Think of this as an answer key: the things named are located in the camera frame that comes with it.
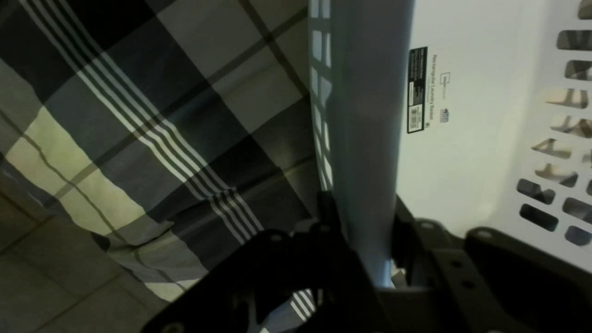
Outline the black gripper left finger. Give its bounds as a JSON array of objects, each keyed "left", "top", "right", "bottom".
[{"left": 315, "top": 191, "right": 344, "bottom": 246}]

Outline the black barcode label sticker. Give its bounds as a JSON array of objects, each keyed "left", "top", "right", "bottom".
[{"left": 405, "top": 45, "right": 429, "bottom": 135}]

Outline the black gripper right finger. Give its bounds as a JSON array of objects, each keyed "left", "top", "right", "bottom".
[{"left": 390, "top": 194, "right": 437, "bottom": 289}]

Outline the white plastic laundry basket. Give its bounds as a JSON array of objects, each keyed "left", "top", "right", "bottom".
[{"left": 305, "top": 0, "right": 592, "bottom": 292}]

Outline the black white plaid blanket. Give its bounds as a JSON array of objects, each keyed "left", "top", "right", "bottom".
[{"left": 0, "top": 0, "right": 340, "bottom": 326}]

